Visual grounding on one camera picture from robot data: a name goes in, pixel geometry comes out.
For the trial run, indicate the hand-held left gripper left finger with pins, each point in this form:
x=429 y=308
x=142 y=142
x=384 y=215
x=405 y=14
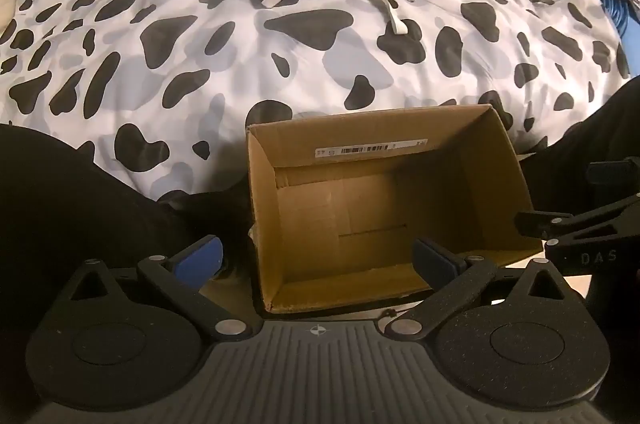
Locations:
x=200 y=256

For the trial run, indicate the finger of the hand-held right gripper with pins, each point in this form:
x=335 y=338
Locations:
x=542 y=223
x=612 y=171

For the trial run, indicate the white curved strip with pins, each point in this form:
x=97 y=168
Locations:
x=392 y=12

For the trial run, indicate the person's right leg black pants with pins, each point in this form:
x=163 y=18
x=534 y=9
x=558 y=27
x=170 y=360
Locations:
x=595 y=129

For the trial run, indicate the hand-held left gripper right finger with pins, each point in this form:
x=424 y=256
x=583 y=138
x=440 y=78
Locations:
x=430 y=261

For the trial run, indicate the brown cardboard box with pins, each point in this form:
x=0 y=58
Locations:
x=380 y=214

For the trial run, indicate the cow print blanket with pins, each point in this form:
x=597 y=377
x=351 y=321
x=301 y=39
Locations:
x=300 y=69

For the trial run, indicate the person's leg black pants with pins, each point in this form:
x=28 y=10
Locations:
x=75 y=204
x=595 y=129

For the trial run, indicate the person's left leg black pants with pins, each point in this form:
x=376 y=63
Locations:
x=75 y=204

